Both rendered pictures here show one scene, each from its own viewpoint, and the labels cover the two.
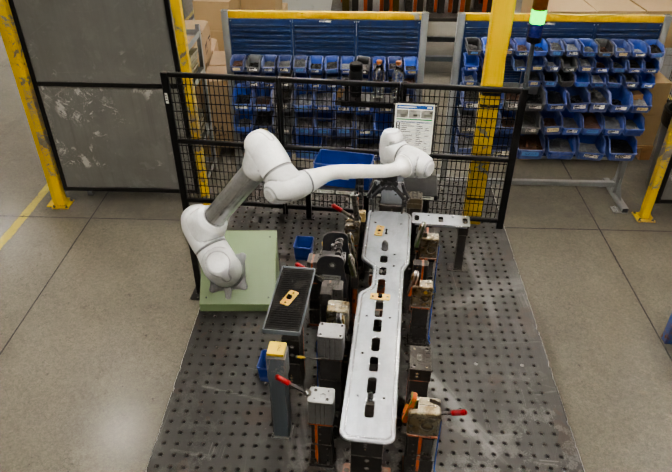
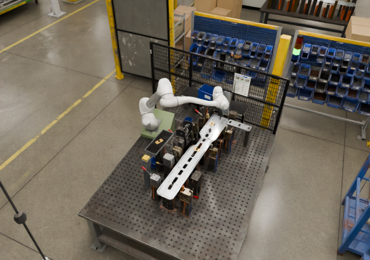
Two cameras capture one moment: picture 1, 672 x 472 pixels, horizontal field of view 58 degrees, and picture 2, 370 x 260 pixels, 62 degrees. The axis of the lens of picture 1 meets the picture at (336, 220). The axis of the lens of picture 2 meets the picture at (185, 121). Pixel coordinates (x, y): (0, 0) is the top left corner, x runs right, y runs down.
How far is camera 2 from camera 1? 1.23 m
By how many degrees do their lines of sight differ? 17
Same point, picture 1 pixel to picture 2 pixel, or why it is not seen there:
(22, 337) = (90, 126)
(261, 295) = not seen: hidden behind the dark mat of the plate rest
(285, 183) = (167, 101)
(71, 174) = (124, 66)
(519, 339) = (251, 180)
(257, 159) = (160, 89)
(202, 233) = (143, 109)
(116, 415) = (110, 163)
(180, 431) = (117, 175)
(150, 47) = (159, 23)
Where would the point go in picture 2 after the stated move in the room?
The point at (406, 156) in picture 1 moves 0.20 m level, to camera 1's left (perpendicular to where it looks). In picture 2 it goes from (217, 99) to (200, 95)
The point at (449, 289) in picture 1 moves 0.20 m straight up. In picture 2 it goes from (236, 153) to (238, 141)
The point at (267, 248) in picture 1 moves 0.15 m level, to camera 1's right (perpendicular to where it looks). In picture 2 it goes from (169, 119) to (180, 122)
